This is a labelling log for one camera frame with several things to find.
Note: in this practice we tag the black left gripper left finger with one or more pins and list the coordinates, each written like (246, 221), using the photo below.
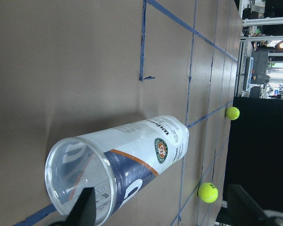
(83, 212)

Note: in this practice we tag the white blue tennis ball can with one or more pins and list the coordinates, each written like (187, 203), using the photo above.
(116, 162)

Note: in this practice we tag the tennis ball near right base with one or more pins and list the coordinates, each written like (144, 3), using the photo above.
(232, 113)

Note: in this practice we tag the tennis ball table centre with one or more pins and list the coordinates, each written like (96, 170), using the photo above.
(208, 192)

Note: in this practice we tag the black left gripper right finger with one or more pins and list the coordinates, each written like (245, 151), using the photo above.
(243, 210)

